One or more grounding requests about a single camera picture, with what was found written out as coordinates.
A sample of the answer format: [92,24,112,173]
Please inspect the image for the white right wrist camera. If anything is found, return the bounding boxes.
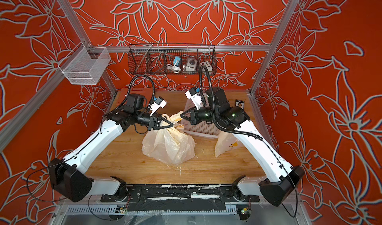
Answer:
[185,87,205,110]

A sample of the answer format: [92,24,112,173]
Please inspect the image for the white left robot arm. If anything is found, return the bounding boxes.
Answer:
[48,94,174,202]

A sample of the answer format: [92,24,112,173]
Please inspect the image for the plain translucent plastic bag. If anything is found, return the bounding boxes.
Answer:
[142,111,196,165]

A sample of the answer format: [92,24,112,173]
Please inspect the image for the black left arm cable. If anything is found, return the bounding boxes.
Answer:
[126,74,156,106]

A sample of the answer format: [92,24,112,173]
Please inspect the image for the white round-dial device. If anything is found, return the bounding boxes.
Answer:
[184,57,198,72]

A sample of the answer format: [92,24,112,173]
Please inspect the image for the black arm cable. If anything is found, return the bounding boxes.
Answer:
[126,74,156,106]
[199,64,299,218]

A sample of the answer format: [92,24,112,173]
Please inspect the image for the white mesh wall basket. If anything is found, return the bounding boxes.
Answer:
[58,41,111,85]

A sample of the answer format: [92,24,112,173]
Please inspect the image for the blue white small box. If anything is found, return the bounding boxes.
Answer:
[173,56,181,67]

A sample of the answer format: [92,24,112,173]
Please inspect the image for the banana print plastic bag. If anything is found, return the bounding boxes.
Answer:
[214,131,244,157]

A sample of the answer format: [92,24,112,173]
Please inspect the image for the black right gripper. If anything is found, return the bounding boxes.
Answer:
[180,106,221,125]

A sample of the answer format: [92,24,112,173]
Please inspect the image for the white button box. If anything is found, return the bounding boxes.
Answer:
[200,61,213,72]

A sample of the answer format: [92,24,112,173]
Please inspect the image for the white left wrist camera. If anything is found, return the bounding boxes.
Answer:
[150,97,167,116]

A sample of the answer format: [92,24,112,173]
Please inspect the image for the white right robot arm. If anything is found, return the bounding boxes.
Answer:
[181,87,305,207]

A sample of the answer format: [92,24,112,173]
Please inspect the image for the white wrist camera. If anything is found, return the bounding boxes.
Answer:
[150,97,167,116]
[185,87,205,110]

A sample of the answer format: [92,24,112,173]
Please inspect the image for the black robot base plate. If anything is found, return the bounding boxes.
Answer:
[100,184,260,215]

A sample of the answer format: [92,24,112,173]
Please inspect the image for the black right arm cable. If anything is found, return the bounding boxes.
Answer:
[199,64,299,218]

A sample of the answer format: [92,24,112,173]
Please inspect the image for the black remote with buttons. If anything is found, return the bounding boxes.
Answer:
[235,100,245,110]

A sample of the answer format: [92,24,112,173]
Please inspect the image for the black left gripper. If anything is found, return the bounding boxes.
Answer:
[134,112,174,132]

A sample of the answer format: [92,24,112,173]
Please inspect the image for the black wire wall basket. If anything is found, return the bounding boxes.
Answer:
[128,43,217,76]

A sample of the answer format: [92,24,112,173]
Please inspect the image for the white coiled cable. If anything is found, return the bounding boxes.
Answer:
[165,63,183,74]

